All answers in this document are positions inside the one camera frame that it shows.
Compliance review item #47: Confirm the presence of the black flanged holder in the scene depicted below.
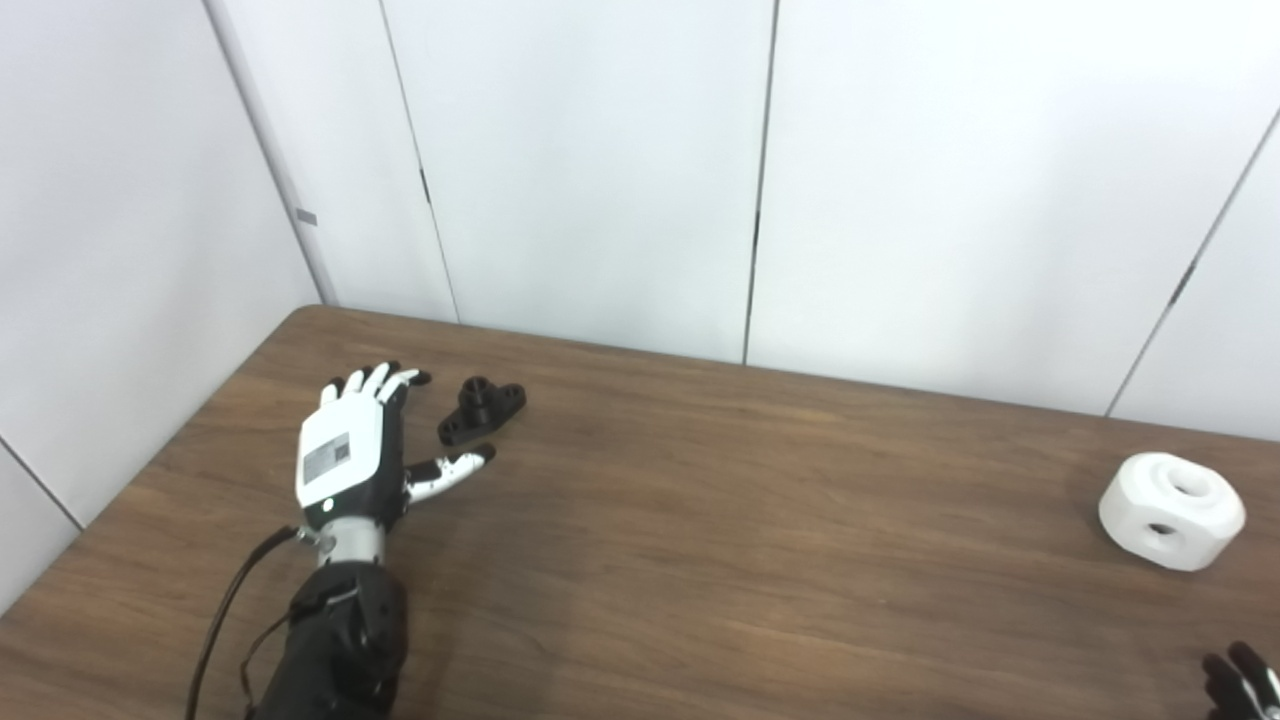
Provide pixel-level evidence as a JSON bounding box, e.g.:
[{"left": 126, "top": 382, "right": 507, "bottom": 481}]
[{"left": 438, "top": 377, "right": 527, "bottom": 446}]

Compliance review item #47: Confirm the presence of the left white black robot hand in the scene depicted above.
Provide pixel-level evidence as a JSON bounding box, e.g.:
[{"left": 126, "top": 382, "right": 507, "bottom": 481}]
[{"left": 296, "top": 362, "right": 496, "bottom": 531}]

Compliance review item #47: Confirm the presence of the round white piece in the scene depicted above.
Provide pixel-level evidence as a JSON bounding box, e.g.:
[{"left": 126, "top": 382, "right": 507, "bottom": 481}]
[{"left": 1098, "top": 452, "right": 1247, "bottom": 572}]

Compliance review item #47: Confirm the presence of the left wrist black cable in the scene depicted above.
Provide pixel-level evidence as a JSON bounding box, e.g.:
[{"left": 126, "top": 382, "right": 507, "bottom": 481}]
[{"left": 185, "top": 525, "right": 319, "bottom": 720}]

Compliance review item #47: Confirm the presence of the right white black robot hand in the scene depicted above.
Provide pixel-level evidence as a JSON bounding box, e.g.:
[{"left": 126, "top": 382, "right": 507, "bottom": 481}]
[{"left": 1203, "top": 642, "right": 1280, "bottom": 720}]

